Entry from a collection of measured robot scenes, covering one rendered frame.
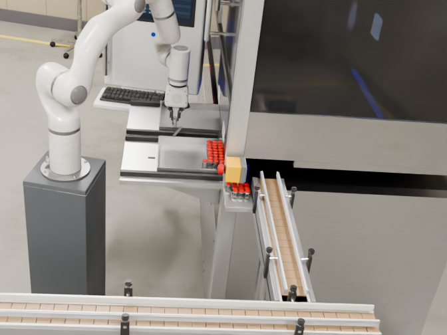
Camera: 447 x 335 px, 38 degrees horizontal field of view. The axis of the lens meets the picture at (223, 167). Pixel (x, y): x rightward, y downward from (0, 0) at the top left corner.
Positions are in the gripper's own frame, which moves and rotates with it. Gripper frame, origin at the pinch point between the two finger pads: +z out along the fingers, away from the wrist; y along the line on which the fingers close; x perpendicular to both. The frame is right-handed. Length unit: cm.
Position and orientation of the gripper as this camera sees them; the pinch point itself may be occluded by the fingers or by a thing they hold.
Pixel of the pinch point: (175, 115)
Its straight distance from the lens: 287.3
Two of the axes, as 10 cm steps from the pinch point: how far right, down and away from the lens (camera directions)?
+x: -0.6, -5.2, 8.5
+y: 9.9, 0.6, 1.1
